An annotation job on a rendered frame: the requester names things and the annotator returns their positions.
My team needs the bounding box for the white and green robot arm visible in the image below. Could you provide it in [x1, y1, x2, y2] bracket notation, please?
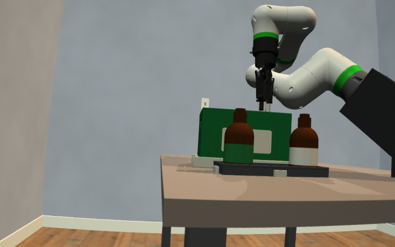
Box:
[249, 5, 368, 110]

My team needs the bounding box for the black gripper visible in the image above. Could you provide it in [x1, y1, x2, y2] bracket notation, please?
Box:
[255, 54, 276, 112]

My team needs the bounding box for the brown bottle with green label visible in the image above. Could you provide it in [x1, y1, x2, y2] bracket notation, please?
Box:
[223, 108, 254, 165]

